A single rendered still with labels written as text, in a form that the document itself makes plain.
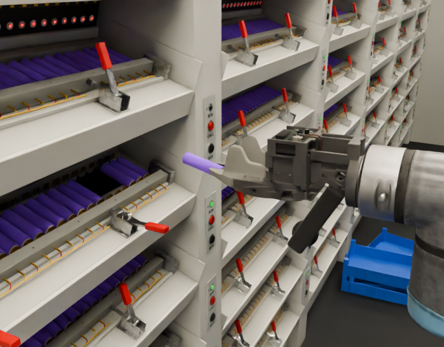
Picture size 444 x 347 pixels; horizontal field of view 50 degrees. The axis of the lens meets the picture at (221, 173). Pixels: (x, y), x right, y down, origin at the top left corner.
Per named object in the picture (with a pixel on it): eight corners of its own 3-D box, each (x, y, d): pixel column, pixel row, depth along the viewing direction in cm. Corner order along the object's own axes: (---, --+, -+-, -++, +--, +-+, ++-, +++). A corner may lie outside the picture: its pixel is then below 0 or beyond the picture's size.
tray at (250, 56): (314, 59, 140) (332, 12, 133) (215, 102, 90) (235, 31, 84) (254, 34, 146) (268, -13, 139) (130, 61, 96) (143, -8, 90)
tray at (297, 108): (310, 122, 147) (326, 81, 141) (215, 195, 98) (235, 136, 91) (252, 96, 153) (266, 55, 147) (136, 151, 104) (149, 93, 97)
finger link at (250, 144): (226, 129, 72) (282, 137, 67) (227, 166, 74) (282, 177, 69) (215, 134, 69) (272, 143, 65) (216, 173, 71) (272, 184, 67)
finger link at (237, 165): (208, 138, 68) (271, 144, 64) (210, 177, 70) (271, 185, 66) (199, 144, 65) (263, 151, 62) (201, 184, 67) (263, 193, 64)
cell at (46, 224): (22, 211, 70) (55, 233, 68) (12, 216, 69) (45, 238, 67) (23, 201, 69) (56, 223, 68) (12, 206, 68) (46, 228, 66)
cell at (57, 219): (33, 206, 72) (65, 226, 70) (23, 211, 71) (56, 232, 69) (34, 196, 71) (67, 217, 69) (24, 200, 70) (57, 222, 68)
